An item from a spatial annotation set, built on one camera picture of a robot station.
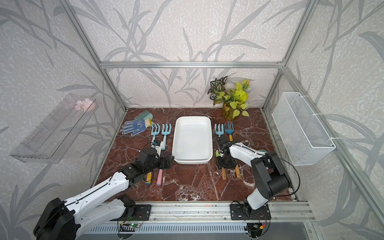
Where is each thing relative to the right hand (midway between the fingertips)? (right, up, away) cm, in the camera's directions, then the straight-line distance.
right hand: (222, 165), depth 90 cm
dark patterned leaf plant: (-2, +52, +14) cm, 54 cm away
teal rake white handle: (-46, +19, +15) cm, 51 cm away
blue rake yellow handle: (+7, +20, +15) cm, 26 cm away
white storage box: (-19, +13, +7) cm, 24 cm away
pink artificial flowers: (-72, +35, -14) cm, 82 cm away
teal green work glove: (-58, +32, +25) cm, 71 cm away
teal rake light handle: (-1, +19, +15) cm, 24 cm away
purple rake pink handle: (-37, -3, -6) cm, 37 cm away
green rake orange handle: (+8, -2, -5) cm, 9 cm away
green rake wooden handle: (0, -1, -5) cm, 5 cm away
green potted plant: (+9, +41, +9) cm, 43 cm away
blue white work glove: (-62, +23, +18) cm, 68 cm away
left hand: (-32, +7, -7) cm, 33 cm away
